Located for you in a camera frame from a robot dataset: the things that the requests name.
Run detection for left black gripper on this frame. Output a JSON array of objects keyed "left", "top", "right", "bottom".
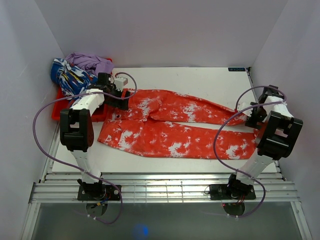
[{"left": 103, "top": 86, "right": 130, "bottom": 111}]

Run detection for red plastic bin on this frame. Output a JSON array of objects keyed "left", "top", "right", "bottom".
[{"left": 51, "top": 57, "right": 113, "bottom": 123}]

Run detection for red white tie-dye trousers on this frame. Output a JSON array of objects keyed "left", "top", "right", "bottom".
[{"left": 98, "top": 89, "right": 257, "bottom": 160}]

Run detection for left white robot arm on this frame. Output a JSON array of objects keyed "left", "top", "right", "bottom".
[{"left": 60, "top": 72, "right": 131, "bottom": 200}]

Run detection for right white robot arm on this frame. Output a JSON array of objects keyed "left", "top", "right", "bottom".
[{"left": 225, "top": 85, "right": 304, "bottom": 199}]

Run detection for blue white patterned trousers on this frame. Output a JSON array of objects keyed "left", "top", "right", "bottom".
[{"left": 50, "top": 58, "right": 98, "bottom": 97}]

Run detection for purple folded garment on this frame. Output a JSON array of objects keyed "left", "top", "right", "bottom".
[{"left": 65, "top": 52, "right": 115, "bottom": 76}]

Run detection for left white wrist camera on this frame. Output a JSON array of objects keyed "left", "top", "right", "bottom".
[{"left": 113, "top": 76, "right": 128, "bottom": 92}]

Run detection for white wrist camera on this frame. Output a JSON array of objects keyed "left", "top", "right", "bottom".
[
  {"left": 236, "top": 102, "right": 255, "bottom": 117},
  {"left": 113, "top": 76, "right": 128, "bottom": 92}
]

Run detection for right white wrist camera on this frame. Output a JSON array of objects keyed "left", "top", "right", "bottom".
[{"left": 236, "top": 102, "right": 255, "bottom": 117}]

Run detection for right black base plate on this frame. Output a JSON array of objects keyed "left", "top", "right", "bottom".
[{"left": 209, "top": 184, "right": 256, "bottom": 200}]

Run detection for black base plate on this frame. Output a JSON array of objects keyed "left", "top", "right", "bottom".
[
  {"left": 209, "top": 184, "right": 256, "bottom": 200},
  {"left": 76, "top": 185, "right": 122, "bottom": 202}
]

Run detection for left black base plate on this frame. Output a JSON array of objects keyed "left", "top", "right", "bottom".
[{"left": 76, "top": 185, "right": 122, "bottom": 202}]

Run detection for aluminium rail frame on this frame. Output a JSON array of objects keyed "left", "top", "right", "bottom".
[{"left": 20, "top": 122, "right": 313, "bottom": 240}]

